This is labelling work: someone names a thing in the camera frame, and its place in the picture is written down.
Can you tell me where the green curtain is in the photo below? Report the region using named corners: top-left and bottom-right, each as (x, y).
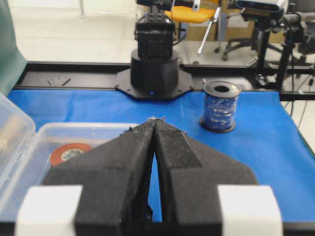
top-left (0, 0), bottom-right (27, 96)

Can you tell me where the black office chair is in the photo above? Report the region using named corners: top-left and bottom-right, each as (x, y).
top-left (214, 0), bottom-right (284, 61)

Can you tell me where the clear plastic toolbox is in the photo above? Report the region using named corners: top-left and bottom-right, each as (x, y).
top-left (0, 95), bottom-right (136, 222)

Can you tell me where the orange office chair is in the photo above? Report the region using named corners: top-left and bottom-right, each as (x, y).
top-left (169, 0), bottom-right (222, 55)

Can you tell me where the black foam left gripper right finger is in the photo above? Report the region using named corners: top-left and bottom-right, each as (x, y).
top-left (154, 117), bottom-right (284, 236)

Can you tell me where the red tape roll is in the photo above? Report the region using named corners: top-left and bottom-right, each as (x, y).
top-left (50, 143), bottom-right (92, 167)

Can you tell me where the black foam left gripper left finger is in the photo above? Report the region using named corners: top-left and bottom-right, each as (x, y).
top-left (15, 118), bottom-right (157, 236)

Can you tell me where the blue table mat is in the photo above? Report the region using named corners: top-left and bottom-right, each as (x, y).
top-left (8, 89), bottom-right (315, 222)

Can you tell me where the black mounting rail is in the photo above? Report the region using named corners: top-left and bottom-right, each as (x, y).
top-left (14, 62), bottom-right (315, 101)

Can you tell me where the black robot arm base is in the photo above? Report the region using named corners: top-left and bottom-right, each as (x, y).
top-left (115, 0), bottom-right (200, 100)

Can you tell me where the black camera stand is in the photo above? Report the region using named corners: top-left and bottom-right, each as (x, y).
top-left (236, 0), bottom-right (315, 89)

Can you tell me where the blue wire spool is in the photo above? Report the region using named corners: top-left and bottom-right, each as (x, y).
top-left (199, 81), bottom-right (241, 133)

